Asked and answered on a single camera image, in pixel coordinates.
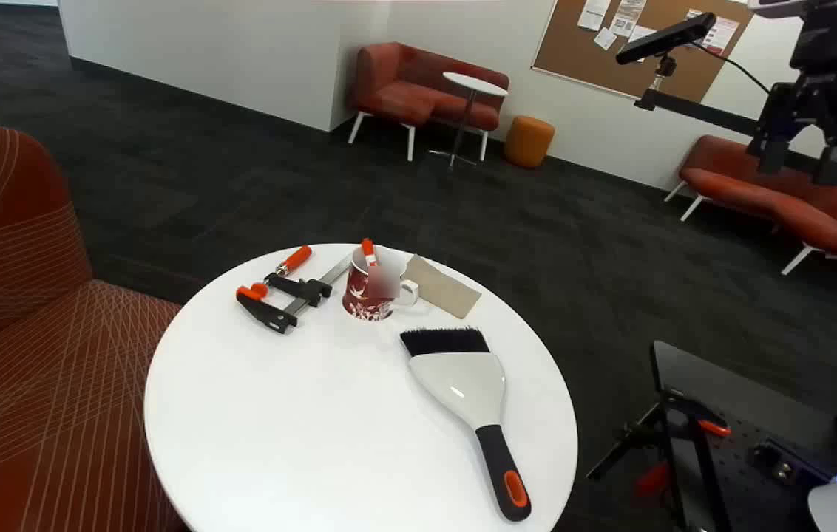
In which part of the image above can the orange Expo marker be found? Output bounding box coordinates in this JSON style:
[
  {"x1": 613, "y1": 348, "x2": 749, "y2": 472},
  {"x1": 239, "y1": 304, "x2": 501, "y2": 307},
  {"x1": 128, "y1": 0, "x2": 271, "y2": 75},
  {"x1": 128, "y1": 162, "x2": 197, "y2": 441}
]
[{"x1": 357, "y1": 237, "x2": 387, "y2": 280}]

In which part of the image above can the red white patterned mug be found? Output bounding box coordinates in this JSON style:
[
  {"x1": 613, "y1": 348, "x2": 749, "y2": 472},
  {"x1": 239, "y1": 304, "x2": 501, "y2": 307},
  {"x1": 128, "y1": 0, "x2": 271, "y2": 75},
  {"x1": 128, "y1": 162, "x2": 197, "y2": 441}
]
[{"x1": 339, "y1": 245, "x2": 424, "y2": 326}]

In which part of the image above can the red bench with white legs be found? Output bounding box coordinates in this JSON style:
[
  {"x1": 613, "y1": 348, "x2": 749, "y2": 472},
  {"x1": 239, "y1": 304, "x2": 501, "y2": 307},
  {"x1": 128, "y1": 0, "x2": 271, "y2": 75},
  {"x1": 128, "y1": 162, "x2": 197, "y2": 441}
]
[{"x1": 662, "y1": 134, "x2": 837, "y2": 298}]

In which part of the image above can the white paper note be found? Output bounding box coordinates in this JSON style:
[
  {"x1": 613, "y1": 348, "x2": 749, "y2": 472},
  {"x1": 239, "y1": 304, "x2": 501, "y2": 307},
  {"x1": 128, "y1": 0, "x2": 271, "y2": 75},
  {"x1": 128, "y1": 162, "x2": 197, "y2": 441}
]
[
  {"x1": 609, "y1": 0, "x2": 651, "y2": 42},
  {"x1": 697, "y1": 11, "x2": 742, "y2": 53},
  {"x1": 576, "y1": 0, "x2": 614, "y2": 32}
]

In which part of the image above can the black equipment table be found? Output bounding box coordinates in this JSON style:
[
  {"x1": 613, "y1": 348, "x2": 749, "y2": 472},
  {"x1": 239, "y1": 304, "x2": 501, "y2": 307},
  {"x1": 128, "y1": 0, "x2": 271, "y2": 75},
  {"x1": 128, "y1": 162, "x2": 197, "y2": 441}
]
[{"x1": 647, "y1": 338, "x2": 837, "y2": 532}]

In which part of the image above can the orange round pouf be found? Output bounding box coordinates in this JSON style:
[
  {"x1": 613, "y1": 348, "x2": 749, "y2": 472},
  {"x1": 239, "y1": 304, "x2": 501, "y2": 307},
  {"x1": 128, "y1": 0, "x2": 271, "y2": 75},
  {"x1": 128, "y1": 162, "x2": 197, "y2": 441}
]
[{"x1": 502, "y1": 113, "x2": 558, "y2": 172}]

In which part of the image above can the black tripod with orange knobs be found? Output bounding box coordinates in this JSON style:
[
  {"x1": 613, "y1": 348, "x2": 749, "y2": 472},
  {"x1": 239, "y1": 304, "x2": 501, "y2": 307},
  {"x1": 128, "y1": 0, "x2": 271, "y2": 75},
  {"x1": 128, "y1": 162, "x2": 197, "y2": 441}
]
[{"x1": 589, "y1": 392, "x2": 736, "y2": 532}]

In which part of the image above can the small round white side table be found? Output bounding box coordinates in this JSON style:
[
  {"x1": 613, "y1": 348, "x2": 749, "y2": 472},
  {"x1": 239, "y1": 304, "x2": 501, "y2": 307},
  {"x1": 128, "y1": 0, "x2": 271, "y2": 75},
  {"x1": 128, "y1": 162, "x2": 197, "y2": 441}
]
[{"x1": 427, "y1": 69, "x2": 511, "y2": 172}]

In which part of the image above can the red armchair with white legs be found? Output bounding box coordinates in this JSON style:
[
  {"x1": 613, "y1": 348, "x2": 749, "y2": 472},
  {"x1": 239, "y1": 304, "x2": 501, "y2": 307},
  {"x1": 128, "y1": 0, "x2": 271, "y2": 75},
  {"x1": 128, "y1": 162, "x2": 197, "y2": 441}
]
[{"x1": 344, "y1": 39, "x2": 514, "y2": 165}]

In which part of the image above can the black orange bar clamp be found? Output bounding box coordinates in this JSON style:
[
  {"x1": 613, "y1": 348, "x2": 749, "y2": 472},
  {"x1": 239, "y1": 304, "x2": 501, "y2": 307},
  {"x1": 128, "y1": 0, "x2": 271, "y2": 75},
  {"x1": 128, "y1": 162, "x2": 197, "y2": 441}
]
[{"x1": 233, "y1": 243, "x2": 353, "y2": 338}]

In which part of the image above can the orange striped sofa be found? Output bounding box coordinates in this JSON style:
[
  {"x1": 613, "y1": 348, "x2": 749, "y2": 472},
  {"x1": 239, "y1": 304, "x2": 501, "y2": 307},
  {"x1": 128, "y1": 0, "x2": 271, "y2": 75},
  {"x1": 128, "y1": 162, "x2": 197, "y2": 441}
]
[{"x1": 0, "y1": 126, "x2": 192, "y2": 532}]

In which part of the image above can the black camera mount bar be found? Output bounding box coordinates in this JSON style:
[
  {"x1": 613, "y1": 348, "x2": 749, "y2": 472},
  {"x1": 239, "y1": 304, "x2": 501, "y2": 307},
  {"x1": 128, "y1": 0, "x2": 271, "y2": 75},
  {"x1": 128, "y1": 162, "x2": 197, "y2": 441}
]
[{"x1": 632, "y1": 87, "x2": 767, "y2": 137}]

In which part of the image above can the black bar-shaped camera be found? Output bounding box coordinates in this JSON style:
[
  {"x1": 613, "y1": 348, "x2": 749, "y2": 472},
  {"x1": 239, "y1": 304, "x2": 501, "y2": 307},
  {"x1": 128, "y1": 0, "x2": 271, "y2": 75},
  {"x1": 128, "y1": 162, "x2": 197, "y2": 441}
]
[{"x1": 614, "y1": 10, "x2": 719, "y2": 69}]

